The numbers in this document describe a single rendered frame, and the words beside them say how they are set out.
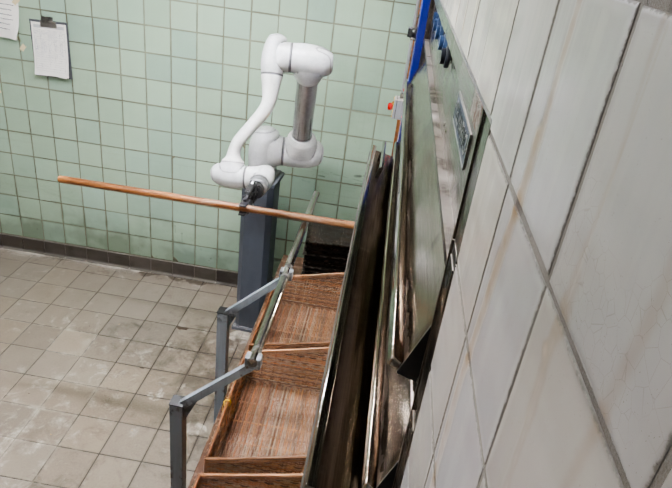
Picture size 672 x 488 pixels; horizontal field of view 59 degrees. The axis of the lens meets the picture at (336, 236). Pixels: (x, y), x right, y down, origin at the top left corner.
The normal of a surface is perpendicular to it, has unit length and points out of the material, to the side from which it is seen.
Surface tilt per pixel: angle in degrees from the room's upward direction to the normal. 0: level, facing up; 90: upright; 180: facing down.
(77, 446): 0
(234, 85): 90
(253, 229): 90
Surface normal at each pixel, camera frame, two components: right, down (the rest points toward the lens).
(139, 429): 0.12, -0.88
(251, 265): -0.18, 0.44
